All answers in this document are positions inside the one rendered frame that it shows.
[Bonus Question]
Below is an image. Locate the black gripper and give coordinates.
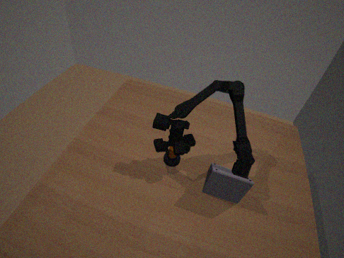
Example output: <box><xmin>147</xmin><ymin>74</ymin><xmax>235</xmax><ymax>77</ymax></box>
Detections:
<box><xmin>154</xmin><ymin>130</ymin><xmax>196</xmax><ymax>155</ymax></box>

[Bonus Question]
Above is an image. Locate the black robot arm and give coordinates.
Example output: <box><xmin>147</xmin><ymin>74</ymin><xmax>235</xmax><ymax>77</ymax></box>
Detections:
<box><xmin>153</xmin><ymin>80</ymin><xmax>255</xmax><ymax>179</ymax></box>

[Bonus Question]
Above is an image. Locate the orange knob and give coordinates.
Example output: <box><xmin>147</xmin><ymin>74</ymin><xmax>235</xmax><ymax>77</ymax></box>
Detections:
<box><xmin>168</xmin><ymin>146</ymin><xmax>176</xmax><ymax>159</ymax></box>

